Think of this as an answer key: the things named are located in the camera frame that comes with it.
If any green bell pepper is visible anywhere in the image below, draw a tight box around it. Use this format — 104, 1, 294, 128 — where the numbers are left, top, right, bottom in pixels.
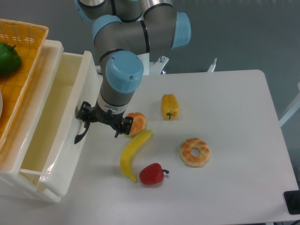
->
0, 42, 22, 77

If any black top drawer handle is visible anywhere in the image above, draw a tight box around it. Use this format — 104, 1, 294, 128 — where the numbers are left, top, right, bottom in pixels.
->
74, 120, 90, 144

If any red bell pepper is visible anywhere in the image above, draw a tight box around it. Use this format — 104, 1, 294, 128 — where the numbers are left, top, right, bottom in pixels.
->
139, 163, 169, 185

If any round twisted bread roll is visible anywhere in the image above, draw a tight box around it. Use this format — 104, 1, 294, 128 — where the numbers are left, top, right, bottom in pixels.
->
126, 112, 147, 137

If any orange woven basket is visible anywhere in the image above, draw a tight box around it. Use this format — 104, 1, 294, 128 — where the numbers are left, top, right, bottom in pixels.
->
0, 19, 49, 146

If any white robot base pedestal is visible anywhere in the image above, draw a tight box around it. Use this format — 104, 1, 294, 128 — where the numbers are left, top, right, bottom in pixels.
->
137, 53, 150, 75

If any yellow bell pepper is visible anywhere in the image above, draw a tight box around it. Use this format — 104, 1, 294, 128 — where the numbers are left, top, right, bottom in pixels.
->
161, 94, 179, 120

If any yellow banana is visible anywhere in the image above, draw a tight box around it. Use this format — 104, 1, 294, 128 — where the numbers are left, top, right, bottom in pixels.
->
120, 130, 152, 183

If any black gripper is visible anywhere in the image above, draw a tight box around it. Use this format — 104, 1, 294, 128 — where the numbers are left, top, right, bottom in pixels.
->
75, 101, 134, 138

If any ring-shaped bread bagel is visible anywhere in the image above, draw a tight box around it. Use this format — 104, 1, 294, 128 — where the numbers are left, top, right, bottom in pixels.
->
180, 138, 210, 168

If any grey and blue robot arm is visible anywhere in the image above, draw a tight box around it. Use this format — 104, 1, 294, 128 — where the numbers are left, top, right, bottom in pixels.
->
75, 0, 191, 135

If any white metal mounting frame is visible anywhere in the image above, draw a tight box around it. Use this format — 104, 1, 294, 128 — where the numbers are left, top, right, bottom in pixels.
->
95, 55, 218, 76

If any black device at table corner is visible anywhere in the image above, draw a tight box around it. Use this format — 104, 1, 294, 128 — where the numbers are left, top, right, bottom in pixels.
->
284, 190, 300, 215

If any white drawer cabinet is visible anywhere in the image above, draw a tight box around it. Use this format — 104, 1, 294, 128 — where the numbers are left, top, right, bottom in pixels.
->
0, 40, 64, 203

